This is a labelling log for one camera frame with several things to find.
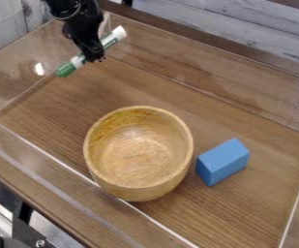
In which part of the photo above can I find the blue foam block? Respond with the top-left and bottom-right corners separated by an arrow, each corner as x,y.
195,139 -> 250,186

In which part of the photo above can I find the green Expo marker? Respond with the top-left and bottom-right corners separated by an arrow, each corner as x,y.
56,26 -> 127,78

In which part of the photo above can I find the brown wooden bowl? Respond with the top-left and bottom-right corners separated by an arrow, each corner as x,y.
83,106 -> 194,202

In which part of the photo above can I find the black table leg bracket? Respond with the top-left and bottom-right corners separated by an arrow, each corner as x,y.
12,201 -> 58,248

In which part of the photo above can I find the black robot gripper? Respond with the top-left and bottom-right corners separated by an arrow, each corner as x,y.
44,0 -> 106,62

